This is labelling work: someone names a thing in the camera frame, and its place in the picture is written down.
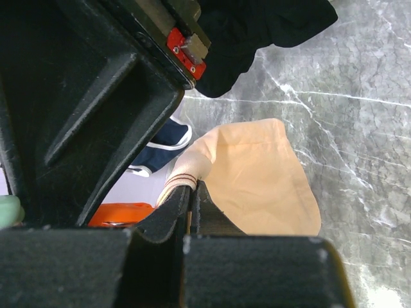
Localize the black underwear on green hanger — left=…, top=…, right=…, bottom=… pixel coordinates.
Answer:
left=195, top=0, right=338, bottom=98

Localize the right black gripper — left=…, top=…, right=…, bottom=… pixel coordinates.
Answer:
left=1, top=1, right=211, bottom=227

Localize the beige boxer underwear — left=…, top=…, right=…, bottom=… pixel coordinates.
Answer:
left=156, top=119, right=321, bottom=236

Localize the navy blue brief underwear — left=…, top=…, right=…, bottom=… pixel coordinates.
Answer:
left=127, top=116, right=193, bottom=178

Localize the orange clothespin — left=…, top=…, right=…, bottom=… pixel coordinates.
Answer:
left=87, top=203, right=155, bottom=228

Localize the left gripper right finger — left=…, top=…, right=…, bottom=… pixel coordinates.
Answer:
left=183, top=182, right=354, bottom=307

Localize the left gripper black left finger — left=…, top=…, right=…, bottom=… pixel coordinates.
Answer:
left=1, top=186, right=191, bottom=307

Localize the green arched clip hanger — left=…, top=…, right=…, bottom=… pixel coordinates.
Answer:
left=0, top=195, right=25, bottom=229

